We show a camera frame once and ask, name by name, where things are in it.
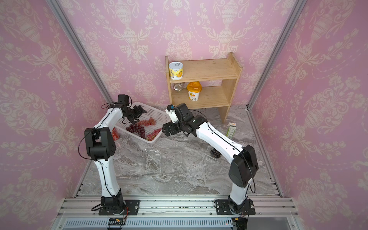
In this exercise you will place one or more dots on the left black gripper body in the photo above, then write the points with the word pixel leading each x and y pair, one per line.
pixel 134 112

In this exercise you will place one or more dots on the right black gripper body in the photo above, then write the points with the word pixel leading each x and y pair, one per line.
pixel 176 128

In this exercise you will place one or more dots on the light red grape bunch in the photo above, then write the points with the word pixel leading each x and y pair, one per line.
pixel 150 122

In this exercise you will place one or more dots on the black grape bunch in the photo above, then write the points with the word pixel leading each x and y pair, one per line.
pixel 214 153

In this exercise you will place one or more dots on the clear plastic container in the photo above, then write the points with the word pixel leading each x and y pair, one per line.
pixel 146 161
pixel 206 152

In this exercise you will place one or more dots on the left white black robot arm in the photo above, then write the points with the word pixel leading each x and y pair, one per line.
pixel 101 148

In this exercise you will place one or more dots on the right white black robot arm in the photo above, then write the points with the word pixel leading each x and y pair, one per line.
pixel 242 159

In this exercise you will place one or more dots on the dark red grape bunch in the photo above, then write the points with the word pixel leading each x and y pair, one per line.
pixel 137 130

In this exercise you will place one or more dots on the white plastic basket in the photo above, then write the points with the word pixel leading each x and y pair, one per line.
pixel 160 116

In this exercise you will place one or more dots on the red soda can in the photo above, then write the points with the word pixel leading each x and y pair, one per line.
pixel 115 134

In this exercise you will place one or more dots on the pink red grape bunch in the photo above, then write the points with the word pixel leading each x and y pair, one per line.
pixel 151 136

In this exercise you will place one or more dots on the small glass jar on shelf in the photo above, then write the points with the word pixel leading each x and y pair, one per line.
pixel 178 86

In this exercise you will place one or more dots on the orange lid white cup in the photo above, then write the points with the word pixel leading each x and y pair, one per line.
pixel 194 89

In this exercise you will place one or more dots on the green white milk carton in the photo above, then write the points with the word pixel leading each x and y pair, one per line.
pixel 231 130

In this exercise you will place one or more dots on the yellow white can on shelf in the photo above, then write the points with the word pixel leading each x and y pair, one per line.
pixel 176 70

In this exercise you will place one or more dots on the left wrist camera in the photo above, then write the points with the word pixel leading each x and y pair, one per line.
pixel 124 100

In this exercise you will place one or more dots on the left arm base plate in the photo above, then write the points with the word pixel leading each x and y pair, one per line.
pixel 129 207

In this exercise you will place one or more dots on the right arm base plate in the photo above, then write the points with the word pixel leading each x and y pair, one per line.
pixel 228 207

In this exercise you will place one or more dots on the aluminium rail frame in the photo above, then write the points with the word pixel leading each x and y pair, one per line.
pixel 179 213

